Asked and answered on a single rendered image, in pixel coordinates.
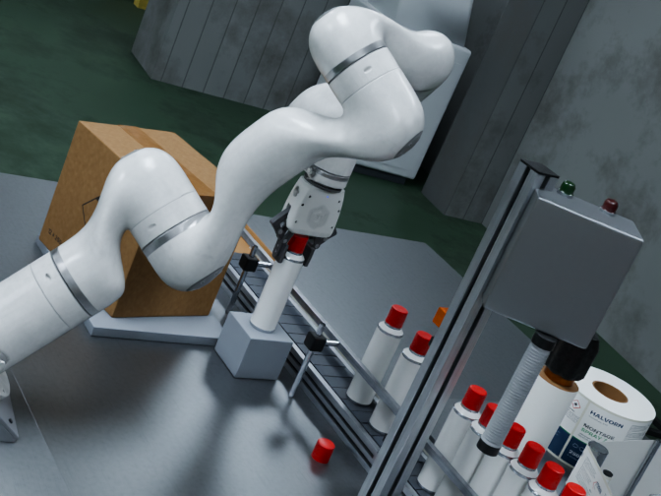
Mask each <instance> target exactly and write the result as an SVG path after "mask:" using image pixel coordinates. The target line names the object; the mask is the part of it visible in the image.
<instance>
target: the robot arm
mask: <svg viewBox="0 0 661 496"><path fill-rule="evenodd" d="M309 48H310V52H311V55H312V57H313V60H314V62H315V64H316V65H317V67H318V69H319V71H320V72H321V74H322V75H323V77H324V79H325V80H326V83H323V84H319V85H315V86H312V87H310V88H308V89H306V90H305V91H303V92H302V93H301V94H299V95H298V96H297V97H296V98H295V99H294V100H293V101H292V102H291V103H290V105H289V106H288V107H282V108H279V109H276V110H274V111H272V112H270V113H268V114H266V115H265V116H263V117H262V118H261V119H259V120H258V121H256V122H255V123H254V124H252V125H251V126H250V127H248V128H247V129H246V130H244V131H243V132H242V133H241V134H240V135H238V136H237V137H236V138H235V139H234V140H233V141H232V142H231V143H230V144H229V146H228V147H227V148H226V149H225V151H224V152H223V154H222V156H221V158H220V161H219V163H218V167H217V170H216V176H215V194H214V202H213V206H212V209H211V211H210V212H209V211H208V209H207V207H206V206H205V204H204V203H203V201H202V200H201V198H200V196H199V195H198V193H197V191H196V190H195V188H194V187H193V185H192V183H191V182H190V180H189V179H188V177H187V176H186V174H185V173H184V171H183V169H182V168H181V167H180V165H179V164H178V162H177V161H176V160H175V159H174V158H173V157H172V156H171V155H169V154H168V153H166V152H165V151H162V150H159V149H155V148H144V149H139V150H134V151H133V152H131V153H129V154H127V155H125V156H122V157H121V159H120V160H118V161H117V162H116V164H115V165H114V166H113V167H112V169H111V171H110V172H109V174H108V176H107V178H106V181H105V183H104V186H103V189H102V192H101V195H100V198H99V200H98V203H97V206H96V208H95V210H94V212H93V214H92V216H91V218H90V220H89V221H88V223H87V224H86V225H85V226H84V227H83V228H82V229H81V230H80V231H79V232H78V233H77V234H76V235H74V236H73V237H72V238H70V239H69V240H67V241H66V242H64V243H63V244H61V245H60V246H58V247H57V248H55V249H53V250H52V251H50V252H48V253H47V254H45V255H43V256H42V257H40V258H39V259H37V260H35V261H34V262H32V263H31V264H29V265H27V266H26V267H24V268H22V269H21V270H19V271H18V272H16V273H14V274H13V275H11V276H9V277H8V278H6V279H4V280H2V281H1V282H0V400H3V399H5V398H6V397H8V396H9V394H10V384H9V380H8V377H7V374H6V370H8V369H9V368H11V367H12V366H14V365H16V364H17V363H19V362H20V361H22V360H24V359H25V358H27V357H28V356H30V355H32V354H33V353H35V352H36V351H38V350H40V349H41V348H43V347H45V346H46V345H48V344H49V343H51V342H53V341H55V340H56V339H58V338H60V337H61V336H63V335H64V334H66V333H68V332H69V331H71V330H72V329H74V328H76V327H77V326H79V325H80V324H81V323H83V322H84V321H86V320H87V319H89V318H91V317H92V316H94V315H95V314H97V313H99V312H100V311H102V310H103V309H105V308H106V307H108V306H110V305H111V304H112V303H114V302H115V301H116V300H118V299H119V298H120V297H121V296H122V294H123V293H124V290H125V277H124V271H123V265H122V259H121V252H120V245H121V239H122V236H123V234H124V232H125V231H126V230H130V231H131V233H132V235H133V236H134V238H135V239H136V241H137V243H138V244H139V246H140V247H141V249H142V251H143V252H144V254H145V255H146V257H147V258H148V260H149V262H150V264H151V265H152V267H153V269H154V270H155V272H156V273H157V274H158V276H159V277H160V278H161V279H162V280H163V281H164V282H165V283H166V284H167V285H168V286H170V287H171V288H173V289H176V290H180V291H193V290H196V289H200V288H201V287H203V286H205V285H206V284H208V283H210V282H211V281H212V280H213V279H215V278H216V277H217V276H218V274H220V273H221V272H222V270H223V268H224V267H225V265H226V264H227V262H228V260H229V259H230V257H231V255H232V253H233V251H234V249H235V247H236V245H237V242H238V240H239V238H240V236H241V234H242V232H243V229H244V228H245V226H246V224H247V222H248V220H249V219H250V217H251V216H252V214H253V213H254V211H255V210H256V209H257V208H258V206H259V205H260V204H261V203H262V202H263V201H264V200H265V199H266V198H267V197H268V196H269V195H270V194H272V193H273V192H274V191H275V190H276V189H278V188H279V187H280V186H282V185H283V184H284V183H286V182H287V181H289V180H290V179H292V178H293V177H294V176H296V175H297V174H299V173H300V172H302V171H303V170H305V171H306V172H305V174H304V176H301V177H300V178H299V179H298V181H297V182H296V184H295V186H294V187H293V189H292V191H291V192H290V194H289V196H288V198H287V200H286V202H285V204H284V207H283V209H282V211H281V212H280V213H279V214H277V215H276V216H275V217H273V218H271V219H270V224H271V226H272V227H273V229H274V232H275V234H276V237H277V241H276V243H275V245H274V248H273V250H272V254H271V255H272V256H273V257H274V259H275V260H276V261H277V262H278V263H282V261H283V259H284V256H285V254H286V252H287V249H288V247H289V245H288V244H287V242H288V241H289V240H290V239H291V237H292V236H293V235H294V233H296V234H301V235H308V236H309V239H308V241H307V244H306V246H305V249H304V251H303V253H302V255H303V256H304V259H305V261H304V263H303V266H304V267H308V265H309V263H310V261H311V259H312V257H313V254H314V252H315V250H316V249H319V248H320V245H321V244H323V243H324V242H326V241H327V240H328V239H330V238H332V237H334V236H335V235H336V234H337V232H336V228H335V225H336V222H337V220H338V217H339V214H340V210H341V207H342V203H343V198H344V192H345V191H344V189H343V188H345V187H346V185H347V182H348V180H349V178H350V175H351V173H352V171H353V168H354V166H355V164H356V161H357V159H359V160H366V161H386V160H391V159H394V158H397V157H400V156H402V155H404V154H405V153H407V152H408V151H409V150H410V149H412V148H413V147H414V146H415V145H416V143H417V142H418V141H419V140H420V137H421V135H422V133H423V129H424V124H425V116H424V111H423V107H422V105H421V102H422V101H423V100H424V99H425V98H426V97H427V96H429V95H430V94H431V93H432V92H433V91H434V90H436V89H437V88H438V87H439V86H440V85H441V84H442V83H443V82H444V81H445V80H446V79H447V78H448V76H449V75H450V73H451V71H452V68H453V65H454V49H453V46H452V44H451V41H450V40H449V39H448V38H447V37H446V36H445V35H443V34H442V33H440V32H437V31H410V30H407V29H406V28H404V27H402V26H401V25H399V24H398V23H396V22H394V21H393V20H391V19H390V18H388V17H386V16H384V15H382V14H380V13H378V12H376V11H373V10H370V9H367V8H363V7H357V6H340V7H336V8H335V7H334V8H331V9H330V10H328V11H326V12H324V13H323V14H321V15H320V16H319V17H318V18H317V20H316V21H314V24H313V26H312V28H311V31H310V34H309ZM282 222H283V223H284V225H283V226H280V224H281V223H282ZM287 230H288V231H287ZM286 231H287V233H286V234H285V232H286Z"/></svg>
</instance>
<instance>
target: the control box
mask: <svg viewBox="0 0 661 496"><path fill-rule="evenodd" d="M599 208H600V207H597V206H595V205H593V204H590V203H588V202H585V201H583V200H581V199H579V198H577V197H575V196H573V197H572V199H568V198H565V197H563V196H561V195H560V194H558V193H557V189H555V188H554V189H553V191H548V190H544V189H543V188H541V187H540V189H539V188H538V189H535V190H534V192H533V194H532V196H531V198H530V200H529V202H528V204H527V206H526V208H525V210H524V212H523V214H522V216H521V218H520V220H519V222H518V224H517V226H516V228H515V230H514V232H513V234H512V236H511V239H510V241H509V243H508V245H507V247H506V249H505V251H504V253H503V255H502V257H501V259H500V261H499V263H498V265H497V268H496V269H495V271H494V273H493V275H492V277H491V279H490V281H489V283H488V285H487V287H486V289H485V291H484V293H483V295H482V298H483V305H484V307H485V308H486V309H488V310H491V311H493V312H495V313H498V314H500V315H503V316H505V317H508V318H510V319H512V320H515V321H517V322H519V323H521V324H524V325H526V326H528V327H531V328H533V329H536V330H538V331H541V332H543V333H545V334H548V335H550V336H553V337H555V338H558V339H560V340H562V341H566V342H569V343H571V344H574V345H576V346H578V347H581V348H587V347H588V345H589V343H590V342H591V340H592V338H593V336H594V334H595V332H596V331H597V329H598V327H599V325H600V323H601V321H602V319H603V318H604V316H605V314H606V312H607V310H608V308H609V306H610V305H611V303H612V301H613V299H614V297H615V295H616V293H617V292H618V290H619V288H620V286H621V284H622V282H623V280H624V279H625V277H626V275H627V273H628V271H629V269H630V267H631V265H632V263H633V261H634V259H635V257H636V255H637V254H638V252H639V250H640V248H641V246H642V244H643V239H642V237H641V235H640V233H639V231H638V230H637V228H636V226H635V224H634V222H633V221H632V220H630V219H627V218H625V217H621V216H619V215H615V217H610V216H607V215H605V214H603V213H602V212H600V211H599Z"/></svg>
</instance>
